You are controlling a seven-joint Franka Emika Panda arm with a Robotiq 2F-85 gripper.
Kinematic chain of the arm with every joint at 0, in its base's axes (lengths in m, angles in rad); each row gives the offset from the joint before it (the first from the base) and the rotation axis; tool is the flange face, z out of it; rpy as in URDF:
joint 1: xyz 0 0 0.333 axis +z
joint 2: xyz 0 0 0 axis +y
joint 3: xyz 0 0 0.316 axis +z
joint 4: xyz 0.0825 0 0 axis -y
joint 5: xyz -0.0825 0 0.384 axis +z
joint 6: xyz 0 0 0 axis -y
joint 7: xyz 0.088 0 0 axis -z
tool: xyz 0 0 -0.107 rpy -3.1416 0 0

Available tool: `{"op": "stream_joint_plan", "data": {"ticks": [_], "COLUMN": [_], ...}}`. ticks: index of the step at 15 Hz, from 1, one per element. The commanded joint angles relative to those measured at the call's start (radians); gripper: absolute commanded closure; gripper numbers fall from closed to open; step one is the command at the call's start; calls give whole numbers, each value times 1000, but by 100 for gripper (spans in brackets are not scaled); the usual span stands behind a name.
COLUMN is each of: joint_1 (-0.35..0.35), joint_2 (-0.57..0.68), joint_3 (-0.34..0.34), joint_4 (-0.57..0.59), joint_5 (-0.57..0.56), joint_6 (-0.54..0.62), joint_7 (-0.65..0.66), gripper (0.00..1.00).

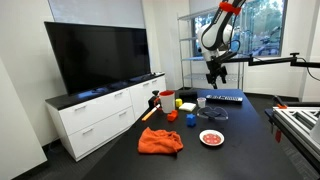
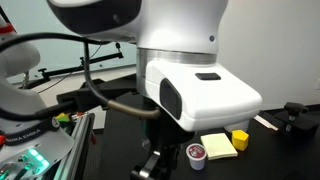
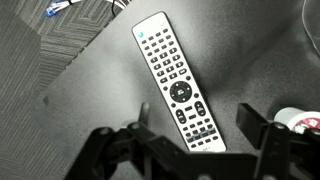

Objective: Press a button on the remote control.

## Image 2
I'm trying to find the thin orange stick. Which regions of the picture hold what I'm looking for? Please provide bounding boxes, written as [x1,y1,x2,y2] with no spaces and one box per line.
[252,114,280,132]

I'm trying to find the aluminium profile frame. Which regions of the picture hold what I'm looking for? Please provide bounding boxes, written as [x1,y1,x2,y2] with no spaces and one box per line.
[53,112,97,180]

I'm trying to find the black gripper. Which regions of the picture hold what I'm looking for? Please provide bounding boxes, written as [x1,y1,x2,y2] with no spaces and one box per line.
[130,99,196,180]

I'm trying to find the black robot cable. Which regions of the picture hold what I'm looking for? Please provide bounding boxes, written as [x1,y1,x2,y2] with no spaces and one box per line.
[0,31,162,122]

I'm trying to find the yellow toy block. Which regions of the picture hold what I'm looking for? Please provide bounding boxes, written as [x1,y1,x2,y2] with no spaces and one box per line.
[231,129,250,152]

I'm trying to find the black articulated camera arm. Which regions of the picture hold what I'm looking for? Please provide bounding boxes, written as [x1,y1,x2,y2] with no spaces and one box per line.
[19,41,125,90]

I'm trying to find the black clamp with knob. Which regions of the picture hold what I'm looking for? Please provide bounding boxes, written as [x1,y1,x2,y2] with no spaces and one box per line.
[274,101,320,135]

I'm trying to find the white coffee pod cup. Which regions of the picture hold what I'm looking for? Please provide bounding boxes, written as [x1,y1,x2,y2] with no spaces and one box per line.
[185,142,208,172]

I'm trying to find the pale yellow sticky notes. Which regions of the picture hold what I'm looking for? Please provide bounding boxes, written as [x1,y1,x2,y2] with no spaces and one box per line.
[199,132,239,162]

